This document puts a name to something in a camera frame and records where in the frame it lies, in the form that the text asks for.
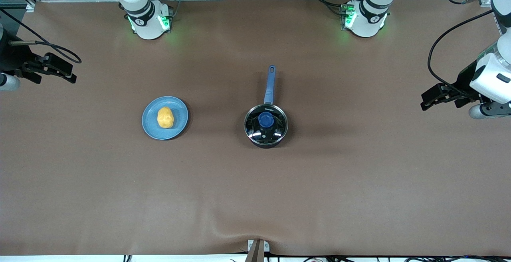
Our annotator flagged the metal clamp bracket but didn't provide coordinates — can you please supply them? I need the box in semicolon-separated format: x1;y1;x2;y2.
248;239;270;262

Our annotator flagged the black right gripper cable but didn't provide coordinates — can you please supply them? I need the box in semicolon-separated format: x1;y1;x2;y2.
0;8;82;65

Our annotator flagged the glass lid with blue knob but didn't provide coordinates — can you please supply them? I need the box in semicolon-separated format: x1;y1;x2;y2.
244;104;288;145

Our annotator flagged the brown table cover cloth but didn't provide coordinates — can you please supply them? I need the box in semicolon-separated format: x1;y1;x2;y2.
0;0;511;256

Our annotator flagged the yellow potato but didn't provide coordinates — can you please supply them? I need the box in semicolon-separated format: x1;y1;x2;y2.
157;107;175;129

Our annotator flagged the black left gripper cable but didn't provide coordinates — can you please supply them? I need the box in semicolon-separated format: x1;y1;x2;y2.
427;8;495;101

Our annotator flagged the dark pot with blue handle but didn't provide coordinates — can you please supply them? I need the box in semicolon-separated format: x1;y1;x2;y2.
244;65;289;149

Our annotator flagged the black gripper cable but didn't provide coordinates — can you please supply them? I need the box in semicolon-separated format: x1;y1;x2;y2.
0;8;82;65
427;8;495;101

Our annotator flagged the light blue round plate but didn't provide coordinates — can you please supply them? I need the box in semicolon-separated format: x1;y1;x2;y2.
142;96;189;140

